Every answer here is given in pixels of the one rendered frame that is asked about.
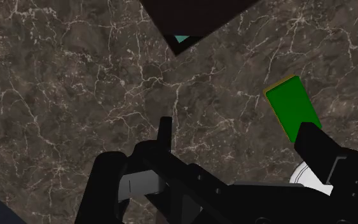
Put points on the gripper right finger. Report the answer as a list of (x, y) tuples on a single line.
[(352, 176)]

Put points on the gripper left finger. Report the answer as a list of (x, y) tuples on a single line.
[(154, 161)]

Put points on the white plate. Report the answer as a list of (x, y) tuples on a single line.
[(305, 178)]

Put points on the green flat box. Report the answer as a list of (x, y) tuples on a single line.
[(291, 105)]

